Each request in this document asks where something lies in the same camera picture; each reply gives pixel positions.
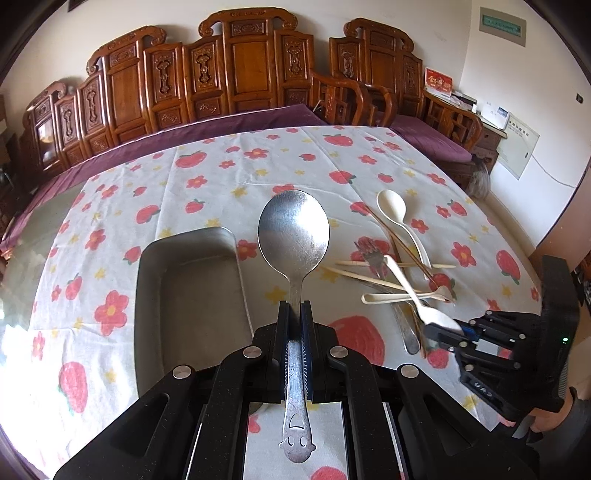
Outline carved wooden sofa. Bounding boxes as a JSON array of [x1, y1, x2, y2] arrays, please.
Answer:
[[22, 8, 333, 176]]

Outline metal fork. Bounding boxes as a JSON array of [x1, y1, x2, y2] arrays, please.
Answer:
[[353, 237, 420, 355]]

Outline rectangular metal tray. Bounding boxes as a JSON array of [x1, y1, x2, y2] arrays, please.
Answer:
[[134, 226, 254, 402]]

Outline wooden side table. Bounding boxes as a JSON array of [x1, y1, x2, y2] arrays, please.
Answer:
[[473, 114, 505, 172]]

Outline carved wooden armchair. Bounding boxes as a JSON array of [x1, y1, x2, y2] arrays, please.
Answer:
[[310, 17, 483, 153]]

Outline white box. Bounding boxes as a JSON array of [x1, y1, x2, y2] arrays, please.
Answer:
[[482, 104, 511, 130]]

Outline white wall cable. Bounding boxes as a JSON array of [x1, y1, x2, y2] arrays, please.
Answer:
[[530, 154, 591, 189]]

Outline red and gold sign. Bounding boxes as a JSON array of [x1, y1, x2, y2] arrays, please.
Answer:
[[425, 68, 455, 100]]

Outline light bamboo chopstick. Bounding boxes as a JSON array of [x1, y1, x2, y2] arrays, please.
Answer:
[[335, 260, 456, 268], [322, 266, 416, 292]]

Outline strawberry print white tablecloth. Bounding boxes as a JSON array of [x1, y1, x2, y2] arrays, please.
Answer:
[[0, 124, 543, 480]]

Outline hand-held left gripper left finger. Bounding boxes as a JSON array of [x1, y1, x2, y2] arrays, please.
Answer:
[[53, 300, 290, 480]]

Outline metal spoon with smiley handle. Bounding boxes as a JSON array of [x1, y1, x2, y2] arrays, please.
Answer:
[[257, 189, 331, 463]]

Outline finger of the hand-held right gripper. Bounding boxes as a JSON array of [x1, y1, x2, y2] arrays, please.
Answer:
[[424, 323, 541, 365], [455, 310, 543, 342]]

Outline small white plastic spoon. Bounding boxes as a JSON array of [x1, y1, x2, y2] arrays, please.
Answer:
[[384, 255, 464, 336]]

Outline person's right forearm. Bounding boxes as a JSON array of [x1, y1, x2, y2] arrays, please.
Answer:
[[561, 385, 591, 432]]

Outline person's right hand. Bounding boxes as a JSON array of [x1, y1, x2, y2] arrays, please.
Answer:
[[529, 401, 571, 435]]

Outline purple armchair cushion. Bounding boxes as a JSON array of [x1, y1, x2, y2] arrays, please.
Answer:
[[390, 114, 474, 163]]

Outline large cream plastic spoon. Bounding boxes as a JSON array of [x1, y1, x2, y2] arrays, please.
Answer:
[[376, 189, 432, 270]]

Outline white wall box door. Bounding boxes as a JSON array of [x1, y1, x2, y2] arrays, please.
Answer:
[[496, 117, 540, 180]]

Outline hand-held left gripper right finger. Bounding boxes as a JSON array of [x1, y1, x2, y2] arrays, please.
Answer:
[[300, 300, 539, 480]]

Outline long purple sofa cushion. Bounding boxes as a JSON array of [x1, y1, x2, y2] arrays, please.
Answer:
[[0, 104, 324, 259]]

